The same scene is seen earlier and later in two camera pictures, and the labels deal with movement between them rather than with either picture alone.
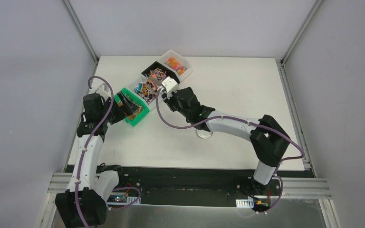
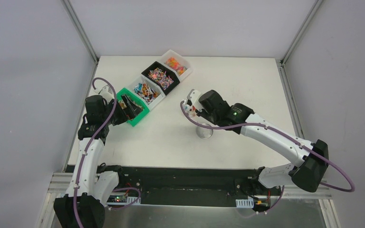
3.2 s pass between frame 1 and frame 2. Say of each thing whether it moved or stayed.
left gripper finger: stayed
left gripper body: stayed
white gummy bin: stayed
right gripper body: moved
